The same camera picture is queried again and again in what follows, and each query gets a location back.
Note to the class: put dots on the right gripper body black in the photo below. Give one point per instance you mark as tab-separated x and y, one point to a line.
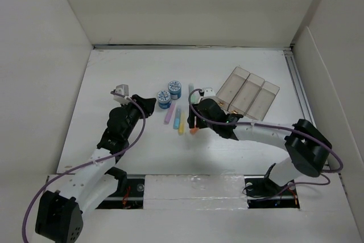
202	119

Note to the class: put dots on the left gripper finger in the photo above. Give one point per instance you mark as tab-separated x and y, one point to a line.
147	113
147	104

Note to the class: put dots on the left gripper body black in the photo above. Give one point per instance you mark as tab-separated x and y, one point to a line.
134	112

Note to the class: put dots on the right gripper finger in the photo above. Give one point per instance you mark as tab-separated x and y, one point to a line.
190	123
195	129

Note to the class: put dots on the yellow highlighter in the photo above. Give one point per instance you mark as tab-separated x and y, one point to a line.
181	123

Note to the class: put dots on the blue highlighter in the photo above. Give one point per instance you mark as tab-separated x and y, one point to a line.
177	117

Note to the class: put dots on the blue jar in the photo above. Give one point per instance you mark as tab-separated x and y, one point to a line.
164	99
174	88

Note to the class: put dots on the purple highlighter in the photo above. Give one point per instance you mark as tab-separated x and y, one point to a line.
169	113

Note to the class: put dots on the green highlighter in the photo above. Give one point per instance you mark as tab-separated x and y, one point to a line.
192	93

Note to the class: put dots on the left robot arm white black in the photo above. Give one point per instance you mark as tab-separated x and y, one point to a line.
61	213

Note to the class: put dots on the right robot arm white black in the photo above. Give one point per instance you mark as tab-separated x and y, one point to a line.
268	134

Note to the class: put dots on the clear three-compartment organizer tray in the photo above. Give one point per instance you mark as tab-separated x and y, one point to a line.
247	94

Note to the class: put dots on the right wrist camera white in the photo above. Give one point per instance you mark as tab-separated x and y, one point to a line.
207	93

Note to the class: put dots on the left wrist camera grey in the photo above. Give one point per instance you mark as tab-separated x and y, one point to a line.
121	93

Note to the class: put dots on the aluminium rail back edge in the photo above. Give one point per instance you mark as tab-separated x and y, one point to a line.
179	47

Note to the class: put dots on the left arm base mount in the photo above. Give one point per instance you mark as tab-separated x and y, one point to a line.
129	193

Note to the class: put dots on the aluminium rail right side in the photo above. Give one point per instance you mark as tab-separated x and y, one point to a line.
301	98

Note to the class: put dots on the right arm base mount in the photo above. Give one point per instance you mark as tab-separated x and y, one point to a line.
262	194

